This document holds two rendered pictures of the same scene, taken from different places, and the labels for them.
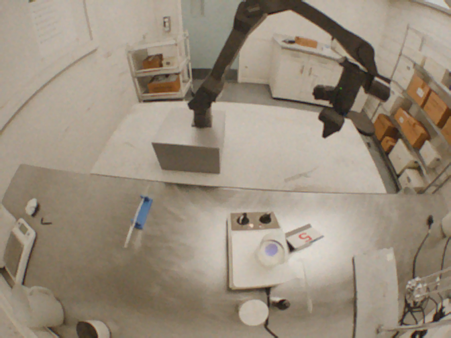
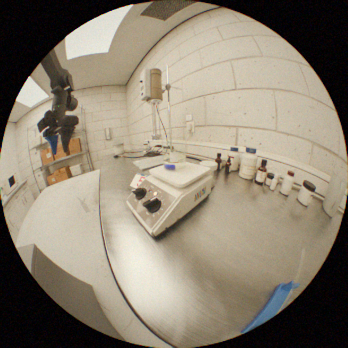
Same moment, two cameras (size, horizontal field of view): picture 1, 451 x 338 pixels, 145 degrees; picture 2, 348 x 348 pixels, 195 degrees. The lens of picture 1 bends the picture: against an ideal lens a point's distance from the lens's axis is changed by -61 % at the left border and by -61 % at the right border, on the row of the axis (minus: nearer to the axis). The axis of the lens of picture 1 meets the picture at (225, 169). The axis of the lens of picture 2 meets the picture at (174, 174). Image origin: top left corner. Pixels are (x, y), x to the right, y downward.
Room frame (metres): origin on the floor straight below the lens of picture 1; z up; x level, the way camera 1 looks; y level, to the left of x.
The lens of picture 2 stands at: (0.23, 0.10, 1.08)
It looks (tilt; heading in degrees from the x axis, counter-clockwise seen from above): 23 degrees down; 229
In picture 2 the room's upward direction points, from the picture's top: 3 degrees counter-clockwise
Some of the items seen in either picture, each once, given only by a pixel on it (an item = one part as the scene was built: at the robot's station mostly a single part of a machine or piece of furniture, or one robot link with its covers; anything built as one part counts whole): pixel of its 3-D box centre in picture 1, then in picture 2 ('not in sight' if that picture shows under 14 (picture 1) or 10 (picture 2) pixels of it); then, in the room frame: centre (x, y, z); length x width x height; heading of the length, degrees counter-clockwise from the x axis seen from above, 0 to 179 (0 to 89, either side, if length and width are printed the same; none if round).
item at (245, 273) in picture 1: (260, 258); (179, 170); (0.06, -0.08, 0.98); 0.12 x 0.12 x 0.01; 2
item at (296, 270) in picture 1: (301, 268); not in sight; (0.04, -0.19, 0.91); 0.06 x 0.06 x 0.02
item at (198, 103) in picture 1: (204, 96); not in sight; (0.48, 0.07, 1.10); 0.09 x 0.07 x 0.06; 161
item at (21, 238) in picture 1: (17, 249); not in sight; (-0.08, 0.84, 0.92); 0.26 x 0.19 x 0.05; 170
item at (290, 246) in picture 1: (273, 251); (173, 153); (0.07, -0.09, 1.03); 0.07 x 0.06 x 0.08; 87
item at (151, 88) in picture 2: not in sight; (151, 86); (-0.10, -0.47, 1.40); 0.15 x 0.11 x 0.24; 176
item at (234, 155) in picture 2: not in sight; (233, 158); (-0.29, -0.05, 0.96); 0.06 x 0.06 x 0.11
